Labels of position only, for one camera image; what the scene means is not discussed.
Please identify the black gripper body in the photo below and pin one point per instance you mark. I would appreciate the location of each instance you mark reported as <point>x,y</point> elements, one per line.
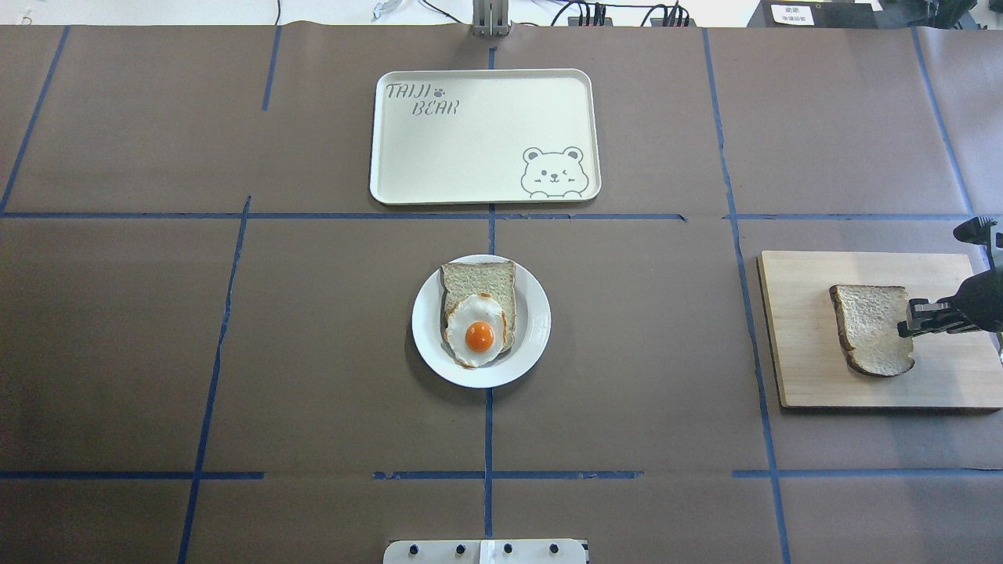
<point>982,295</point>

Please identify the bread slice on plate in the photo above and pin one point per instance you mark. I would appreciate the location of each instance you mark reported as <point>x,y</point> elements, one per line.
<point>495,278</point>

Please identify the white round plate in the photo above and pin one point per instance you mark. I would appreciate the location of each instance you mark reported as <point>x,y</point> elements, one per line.
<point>531,329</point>

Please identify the black rectangular box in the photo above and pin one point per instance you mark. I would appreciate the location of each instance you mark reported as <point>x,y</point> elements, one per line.
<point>814,14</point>

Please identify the aluminium frame post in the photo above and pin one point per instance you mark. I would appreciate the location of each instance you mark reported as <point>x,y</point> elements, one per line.
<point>490,18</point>

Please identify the fried egg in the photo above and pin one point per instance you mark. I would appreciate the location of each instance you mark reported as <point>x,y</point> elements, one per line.
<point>477,330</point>

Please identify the brown bread slice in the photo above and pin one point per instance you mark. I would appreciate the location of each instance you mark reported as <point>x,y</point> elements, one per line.
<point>867,324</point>

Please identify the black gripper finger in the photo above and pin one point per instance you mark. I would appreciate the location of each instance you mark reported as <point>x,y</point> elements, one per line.
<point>920,307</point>
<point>925,325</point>

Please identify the cream bear serving tray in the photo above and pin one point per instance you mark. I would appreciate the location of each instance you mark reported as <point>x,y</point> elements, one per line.
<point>484,136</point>

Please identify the light wooden cutting board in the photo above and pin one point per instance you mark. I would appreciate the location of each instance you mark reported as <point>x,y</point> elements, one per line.
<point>950,370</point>

